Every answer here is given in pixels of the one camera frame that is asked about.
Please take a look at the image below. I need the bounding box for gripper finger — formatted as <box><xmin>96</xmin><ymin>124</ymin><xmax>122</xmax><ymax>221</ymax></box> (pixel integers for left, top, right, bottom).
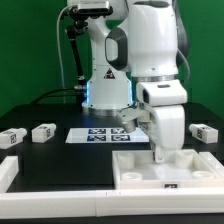
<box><xmin>159</xmin><ymin>149</ymin><xmax>165</xmax><ymax>162</ymax></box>
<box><xmin>153</xmin><ymin>150</ymin><xmax>159</xmax><ymax>163</ymax></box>

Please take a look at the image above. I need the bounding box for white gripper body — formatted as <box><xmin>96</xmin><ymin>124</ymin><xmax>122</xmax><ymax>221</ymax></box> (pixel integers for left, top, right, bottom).
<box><xmin>117</xmin><ymin>103</ymin><xmax>185</xmax><ymax>150</ymax></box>

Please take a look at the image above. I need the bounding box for white square table top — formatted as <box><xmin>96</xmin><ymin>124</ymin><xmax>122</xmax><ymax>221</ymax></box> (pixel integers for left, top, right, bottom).
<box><xmin>112</xmin><ymin>149</ymin><xmax>224</xmax><ymax>190</ymax></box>

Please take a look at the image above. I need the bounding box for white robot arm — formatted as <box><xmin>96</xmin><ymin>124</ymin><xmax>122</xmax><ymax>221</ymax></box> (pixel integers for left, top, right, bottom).
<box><xmin>67</xmin><ymin>0</ymin><xmax>187</xmax><ymax>163</ymax></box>

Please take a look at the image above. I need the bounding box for white front obstacle bar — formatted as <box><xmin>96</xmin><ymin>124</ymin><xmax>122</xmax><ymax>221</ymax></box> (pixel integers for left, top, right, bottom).
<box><xmin>0</xmin><ymin>188</ymin><xmax>224</xmax><ymax>219</ymax></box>

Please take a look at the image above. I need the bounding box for white obstacle bar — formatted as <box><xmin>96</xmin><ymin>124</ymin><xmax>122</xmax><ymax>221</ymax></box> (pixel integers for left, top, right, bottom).
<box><xmin>199</xmin><ymin>152</ymin><xmax>224</xmax><ymax>178</ymax></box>
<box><xmin>0</xmin><ymin>188</ymin><xmax>224</xmax><ymax>219</ymax></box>
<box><xmin>0</xmin><ymin>156</ymin><xmax>19</xmax><ymax>193</ymax></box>

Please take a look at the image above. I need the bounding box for white right obstacle bar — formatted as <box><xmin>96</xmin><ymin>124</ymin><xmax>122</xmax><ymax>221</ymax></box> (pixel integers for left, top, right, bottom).
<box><xmin>199</xmin><ymin>152</ymin><xmax>224</xmax><ymax>178</ymax></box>

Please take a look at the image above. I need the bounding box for white sheet with fiducial markers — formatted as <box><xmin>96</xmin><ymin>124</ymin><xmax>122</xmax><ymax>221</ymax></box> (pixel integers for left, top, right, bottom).
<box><xmin>66</xmin><ymin>128</ymin><xmax>149</xmax><ymax>144</ymax></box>

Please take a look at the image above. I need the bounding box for white left obstacle bar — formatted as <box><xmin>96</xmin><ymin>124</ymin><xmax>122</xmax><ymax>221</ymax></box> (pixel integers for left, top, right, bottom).
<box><xmin>0</xmin><ymin>156</ymin><xmax>19</xmax><ymax>193</ymax></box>

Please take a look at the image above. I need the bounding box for black cable on table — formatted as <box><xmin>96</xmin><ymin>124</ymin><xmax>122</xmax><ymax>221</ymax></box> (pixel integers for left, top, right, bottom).
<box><xmin>30</xmin><ymin>87</ymin><xmax>88</xmax><ymax>105</ymax></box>

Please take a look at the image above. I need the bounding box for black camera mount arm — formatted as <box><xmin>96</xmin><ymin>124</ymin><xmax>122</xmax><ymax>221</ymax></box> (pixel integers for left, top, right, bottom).
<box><xmin>65</xmin><ymin>19</ymin><xmax>88</xmax><ymax>86</ymax></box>

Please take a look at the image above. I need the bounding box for camera on robot top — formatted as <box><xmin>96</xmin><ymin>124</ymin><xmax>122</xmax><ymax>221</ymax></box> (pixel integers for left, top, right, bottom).
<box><xmin>71</xmin><ymin>0</ymin><xmax>113</xmax><ymax>16</ymax></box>

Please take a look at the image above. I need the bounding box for grey cable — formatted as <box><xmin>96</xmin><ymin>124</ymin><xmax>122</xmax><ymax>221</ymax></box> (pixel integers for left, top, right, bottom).
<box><xmin>55</xmin><ymin>4</ymin><xmax>74</xmax><ymax>89</ymax></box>

